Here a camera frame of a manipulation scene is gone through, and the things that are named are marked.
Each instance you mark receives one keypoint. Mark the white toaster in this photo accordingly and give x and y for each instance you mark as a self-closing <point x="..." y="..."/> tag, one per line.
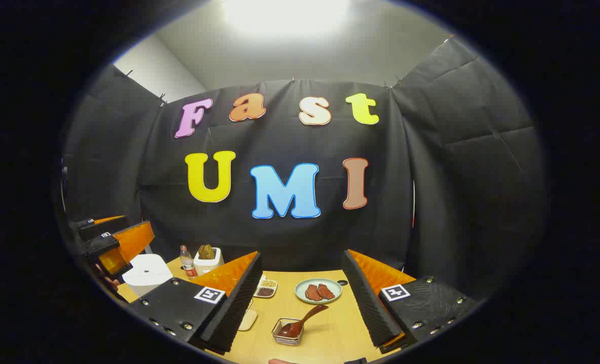
<point x="209" y="265"/>

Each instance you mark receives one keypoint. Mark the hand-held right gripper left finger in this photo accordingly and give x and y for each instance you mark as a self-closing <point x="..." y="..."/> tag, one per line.
<point x="234" y="308"/>

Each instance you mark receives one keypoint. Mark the clear plastic water bottle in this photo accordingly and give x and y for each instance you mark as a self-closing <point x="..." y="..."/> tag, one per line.
<point x="188" y="265"/>

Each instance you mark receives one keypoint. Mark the ceiling light panel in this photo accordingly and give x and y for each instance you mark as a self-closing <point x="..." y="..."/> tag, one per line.
<point x="285" y="15"/>

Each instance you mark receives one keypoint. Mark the brown meat slice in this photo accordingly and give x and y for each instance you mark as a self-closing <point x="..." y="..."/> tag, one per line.
<point x="312" y="293"/>
<point x="326" y="291"/>

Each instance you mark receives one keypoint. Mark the clear square chopstick holder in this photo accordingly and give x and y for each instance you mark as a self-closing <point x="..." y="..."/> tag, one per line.
<point x="287" y="337"/>

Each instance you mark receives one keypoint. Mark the white rice cooker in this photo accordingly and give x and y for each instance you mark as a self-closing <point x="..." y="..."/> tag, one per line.
<point x="145" y="273"/>

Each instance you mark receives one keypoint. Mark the white divided grain dish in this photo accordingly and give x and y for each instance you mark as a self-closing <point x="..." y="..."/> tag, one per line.
<point x="265" y="289"/>

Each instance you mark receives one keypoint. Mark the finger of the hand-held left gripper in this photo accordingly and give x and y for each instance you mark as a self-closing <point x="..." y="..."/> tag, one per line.
<point x="128" y="240"/>
<point x="105" y="225"/>

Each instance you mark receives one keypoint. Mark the dark wooden spoon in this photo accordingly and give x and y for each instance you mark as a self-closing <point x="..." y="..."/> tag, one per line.
<point x="300" y="323"/>

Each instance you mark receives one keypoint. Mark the pale green plate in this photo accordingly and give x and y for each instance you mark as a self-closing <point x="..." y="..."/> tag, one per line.
<point x="302" y="292"/>

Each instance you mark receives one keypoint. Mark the brown toast slice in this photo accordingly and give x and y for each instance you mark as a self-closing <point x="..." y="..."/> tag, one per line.
<point x="203" y="252"/>
<point x="211" y="252"/>

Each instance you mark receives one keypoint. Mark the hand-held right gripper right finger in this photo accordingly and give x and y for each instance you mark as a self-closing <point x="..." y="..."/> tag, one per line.
<point x="368" y="308"/>

